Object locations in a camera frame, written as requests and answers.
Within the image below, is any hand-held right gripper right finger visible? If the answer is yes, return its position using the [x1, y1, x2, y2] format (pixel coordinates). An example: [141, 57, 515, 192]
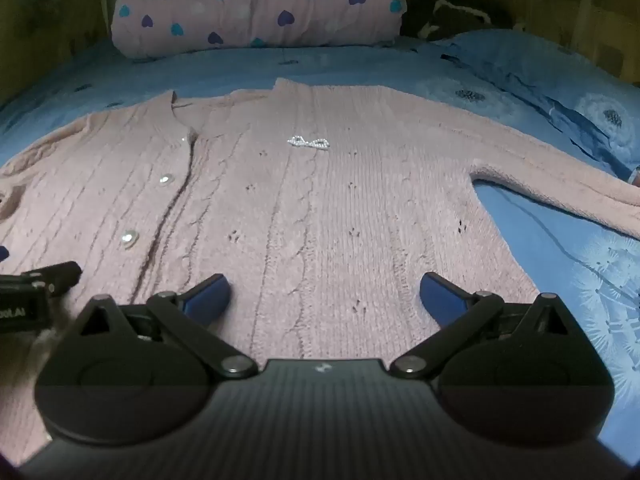
[389, 271, 571, 380]

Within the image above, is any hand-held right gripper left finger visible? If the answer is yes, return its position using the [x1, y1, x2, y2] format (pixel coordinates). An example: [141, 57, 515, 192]
[75, 273, 258, 380]

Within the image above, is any pink knitted cardigan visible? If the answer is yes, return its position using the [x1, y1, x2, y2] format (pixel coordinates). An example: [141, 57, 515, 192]
[0, 77, 640, 468]

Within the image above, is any blue dandelion print bedsheet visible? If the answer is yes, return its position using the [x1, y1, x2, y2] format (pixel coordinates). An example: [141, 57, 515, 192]
[0, 35, 640, 461]

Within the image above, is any blue dandelion print pillow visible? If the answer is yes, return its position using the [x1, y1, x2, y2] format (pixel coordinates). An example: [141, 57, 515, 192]
[450, 29, 640, 181]

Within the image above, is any dark cloth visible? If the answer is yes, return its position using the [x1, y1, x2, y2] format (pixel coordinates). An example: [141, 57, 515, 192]
[400, 0, 516, 40]

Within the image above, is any pink heart-pattern pillow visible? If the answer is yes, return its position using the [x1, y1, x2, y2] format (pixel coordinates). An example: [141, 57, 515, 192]
[111, 0, 408, 58]

